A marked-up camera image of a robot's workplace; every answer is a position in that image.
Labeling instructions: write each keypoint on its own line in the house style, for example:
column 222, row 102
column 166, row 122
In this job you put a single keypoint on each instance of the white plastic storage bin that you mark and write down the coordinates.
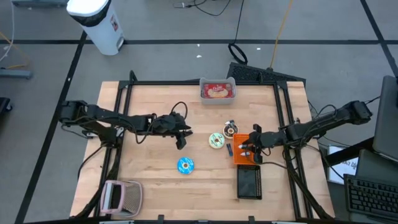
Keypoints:
column 217, row 102

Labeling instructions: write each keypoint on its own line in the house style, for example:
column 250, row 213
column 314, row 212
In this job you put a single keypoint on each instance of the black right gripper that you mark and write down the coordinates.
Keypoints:
column 270, row 139

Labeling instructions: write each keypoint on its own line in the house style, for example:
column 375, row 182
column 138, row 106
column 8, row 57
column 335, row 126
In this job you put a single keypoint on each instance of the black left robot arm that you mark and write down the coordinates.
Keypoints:
column 102, row 116

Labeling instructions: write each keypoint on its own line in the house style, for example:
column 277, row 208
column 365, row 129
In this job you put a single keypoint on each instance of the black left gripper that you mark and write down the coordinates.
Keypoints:
column 169, row 124

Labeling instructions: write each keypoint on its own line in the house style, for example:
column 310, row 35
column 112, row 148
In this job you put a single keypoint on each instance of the grey laptop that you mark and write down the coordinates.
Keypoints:
column 387, row 124

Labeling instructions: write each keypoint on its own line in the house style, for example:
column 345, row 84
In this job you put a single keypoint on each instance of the white trash can black liner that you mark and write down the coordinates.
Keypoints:
column 99, row 28

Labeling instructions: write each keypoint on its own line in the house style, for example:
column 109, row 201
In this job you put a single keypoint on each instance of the grey metal floor foot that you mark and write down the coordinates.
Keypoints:
column 15, row 73

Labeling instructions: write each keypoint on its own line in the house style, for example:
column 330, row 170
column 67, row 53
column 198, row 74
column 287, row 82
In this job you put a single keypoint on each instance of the black plastic basket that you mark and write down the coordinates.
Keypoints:
column 248, row 182

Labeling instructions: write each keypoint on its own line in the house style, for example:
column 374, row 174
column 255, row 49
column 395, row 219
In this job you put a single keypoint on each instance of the blue marker pen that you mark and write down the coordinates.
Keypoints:
column 229, row 150

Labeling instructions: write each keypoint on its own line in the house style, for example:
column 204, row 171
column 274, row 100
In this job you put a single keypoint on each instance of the green frosted toy donut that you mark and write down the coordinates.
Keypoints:
column 212, row 140

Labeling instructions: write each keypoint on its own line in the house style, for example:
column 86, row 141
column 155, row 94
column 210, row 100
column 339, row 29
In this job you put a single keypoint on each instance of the dark grey flat panel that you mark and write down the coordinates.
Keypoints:
column 373, row 165

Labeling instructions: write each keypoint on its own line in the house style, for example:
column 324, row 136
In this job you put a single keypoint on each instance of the black computer keyboard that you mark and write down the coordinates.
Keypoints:
column 370, row 196

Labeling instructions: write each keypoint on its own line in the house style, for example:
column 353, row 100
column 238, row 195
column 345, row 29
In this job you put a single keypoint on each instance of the white paper sheet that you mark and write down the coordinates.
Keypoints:
column 342, row 168

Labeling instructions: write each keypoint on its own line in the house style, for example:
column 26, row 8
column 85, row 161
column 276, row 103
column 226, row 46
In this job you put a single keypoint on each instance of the orange plastic basket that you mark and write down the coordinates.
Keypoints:
column 237, row 158

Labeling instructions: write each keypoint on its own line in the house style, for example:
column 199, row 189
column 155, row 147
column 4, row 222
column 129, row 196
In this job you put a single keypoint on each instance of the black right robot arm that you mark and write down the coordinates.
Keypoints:
column 326, row 119

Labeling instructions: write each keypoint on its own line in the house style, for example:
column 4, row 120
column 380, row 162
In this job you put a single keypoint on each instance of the chocolate frosted toy donut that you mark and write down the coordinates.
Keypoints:
column 235, row 132

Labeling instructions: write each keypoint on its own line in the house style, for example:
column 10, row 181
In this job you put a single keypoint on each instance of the blue frosted toy donut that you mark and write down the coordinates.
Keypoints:
column 180, row 166

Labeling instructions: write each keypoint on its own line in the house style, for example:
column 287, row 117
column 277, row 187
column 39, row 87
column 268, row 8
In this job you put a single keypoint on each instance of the pink metal box grater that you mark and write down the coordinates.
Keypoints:
column 132, row 197

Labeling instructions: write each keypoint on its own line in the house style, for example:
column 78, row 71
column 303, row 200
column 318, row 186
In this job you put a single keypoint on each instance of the black metal table frame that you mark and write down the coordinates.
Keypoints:
column 161, row 83

